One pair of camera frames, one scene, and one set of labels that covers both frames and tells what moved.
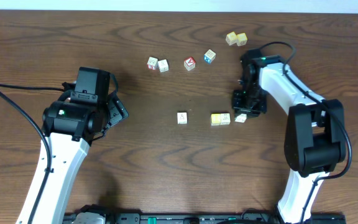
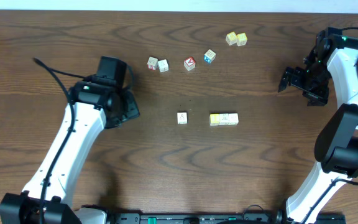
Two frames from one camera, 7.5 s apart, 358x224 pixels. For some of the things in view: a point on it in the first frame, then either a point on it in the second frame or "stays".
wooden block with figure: (225, 119) stays
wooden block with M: (241, 118) to (233, 119)
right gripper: (239, 108) to (319, 97)
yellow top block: (215, 119) stays
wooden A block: (181, 117) stays
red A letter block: (189, 63) stays
